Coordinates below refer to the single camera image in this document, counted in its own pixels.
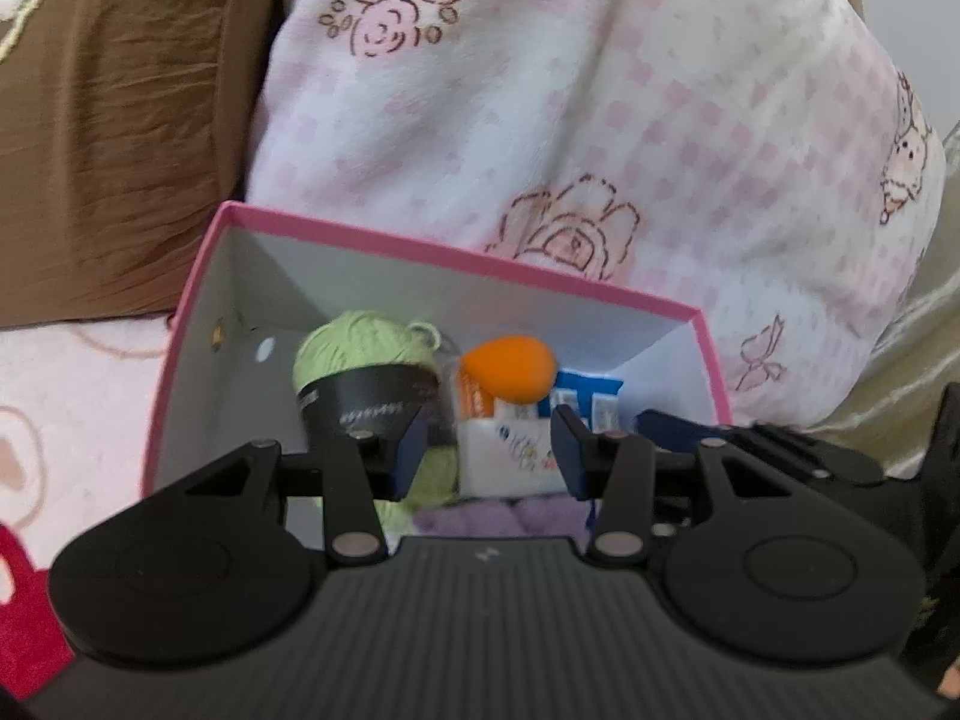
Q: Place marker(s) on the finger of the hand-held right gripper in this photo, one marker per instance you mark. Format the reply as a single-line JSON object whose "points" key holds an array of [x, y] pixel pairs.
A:
{"points": [[682, 431]]}

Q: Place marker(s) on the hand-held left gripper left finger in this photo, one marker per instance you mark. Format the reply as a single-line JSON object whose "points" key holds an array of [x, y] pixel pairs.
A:
{"points": [[409, 457]]}

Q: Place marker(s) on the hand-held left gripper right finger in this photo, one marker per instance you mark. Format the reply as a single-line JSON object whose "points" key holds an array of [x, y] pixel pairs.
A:
{"points": [[574, 454]]}

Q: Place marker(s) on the white tissue pack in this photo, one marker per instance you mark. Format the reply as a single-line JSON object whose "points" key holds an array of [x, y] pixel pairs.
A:
{"points": [[502, 457]]}

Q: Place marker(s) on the clear orange-label plastic box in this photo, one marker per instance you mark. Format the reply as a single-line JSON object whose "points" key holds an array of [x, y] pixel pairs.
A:
{"points": [[474, 401]]}

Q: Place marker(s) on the purple plush toy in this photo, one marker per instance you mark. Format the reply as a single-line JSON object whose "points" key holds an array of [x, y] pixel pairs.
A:
{"points": [[487, 521]]}

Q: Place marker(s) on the orange makeup sponge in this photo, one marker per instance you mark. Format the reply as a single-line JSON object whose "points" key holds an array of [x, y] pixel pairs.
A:
{"points": [[510, 367]]}

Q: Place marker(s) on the green yarn ball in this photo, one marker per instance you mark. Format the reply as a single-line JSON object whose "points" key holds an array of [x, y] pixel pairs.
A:
{"points": [[352, 345]]}

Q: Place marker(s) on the pink cardboard box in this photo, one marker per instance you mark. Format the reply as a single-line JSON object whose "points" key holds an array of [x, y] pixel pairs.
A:
{"points": [[450, 270]]}

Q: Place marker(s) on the blue packet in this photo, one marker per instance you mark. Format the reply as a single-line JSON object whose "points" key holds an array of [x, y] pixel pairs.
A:
{"points": [[592, 390]]}

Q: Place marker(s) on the brown pillow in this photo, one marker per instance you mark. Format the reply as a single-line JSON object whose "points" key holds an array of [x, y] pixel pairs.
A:
{"points": [[112, 127]]}

